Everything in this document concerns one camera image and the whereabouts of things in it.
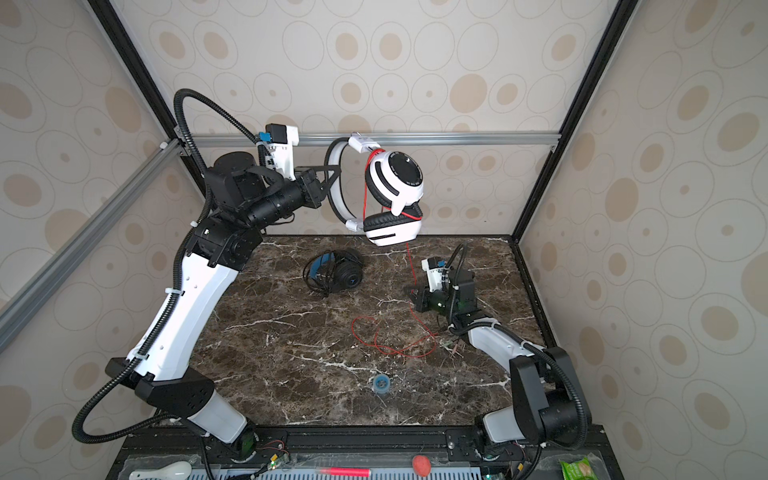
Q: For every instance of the black headphones blue headband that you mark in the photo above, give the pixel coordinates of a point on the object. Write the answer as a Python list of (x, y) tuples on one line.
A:
[(334, 271)]

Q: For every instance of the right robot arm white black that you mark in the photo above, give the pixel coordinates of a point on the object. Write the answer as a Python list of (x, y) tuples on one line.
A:
[(548, 402)]

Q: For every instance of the green snack packet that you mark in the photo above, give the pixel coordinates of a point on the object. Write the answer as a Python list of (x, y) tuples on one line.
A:
[(578, 470)]

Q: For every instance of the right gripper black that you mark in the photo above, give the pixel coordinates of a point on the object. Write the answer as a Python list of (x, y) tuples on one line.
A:
[(423, 300)]

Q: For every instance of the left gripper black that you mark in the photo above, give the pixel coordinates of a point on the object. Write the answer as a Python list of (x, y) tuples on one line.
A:
[(307, 181)]

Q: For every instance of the pink red pen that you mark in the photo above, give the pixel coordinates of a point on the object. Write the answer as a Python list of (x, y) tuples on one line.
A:
[(345, 472)]

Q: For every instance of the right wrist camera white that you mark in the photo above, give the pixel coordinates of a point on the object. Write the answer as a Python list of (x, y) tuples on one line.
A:
[(436, 270)]

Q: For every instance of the diagonal aluminium rail left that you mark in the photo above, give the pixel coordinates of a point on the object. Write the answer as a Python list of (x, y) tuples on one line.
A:
[(34, 294)]

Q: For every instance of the blue tape roll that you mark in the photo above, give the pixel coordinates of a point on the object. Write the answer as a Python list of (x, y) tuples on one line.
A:
[(381, 384)]

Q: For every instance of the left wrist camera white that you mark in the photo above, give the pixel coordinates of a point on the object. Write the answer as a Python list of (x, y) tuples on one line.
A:
[(281, 150)]

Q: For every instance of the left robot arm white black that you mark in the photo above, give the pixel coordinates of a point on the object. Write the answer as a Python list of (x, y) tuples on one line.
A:
[(243, 196)]

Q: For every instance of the red ball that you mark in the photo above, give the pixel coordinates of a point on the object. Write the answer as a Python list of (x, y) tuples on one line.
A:
[(422, 466)]

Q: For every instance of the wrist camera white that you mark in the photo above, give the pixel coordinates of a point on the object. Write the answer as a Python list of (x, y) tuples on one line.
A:
[(436, 270), (281, 150)]

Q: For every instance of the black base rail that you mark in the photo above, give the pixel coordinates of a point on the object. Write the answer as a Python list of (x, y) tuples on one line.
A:
[(296, 452)]

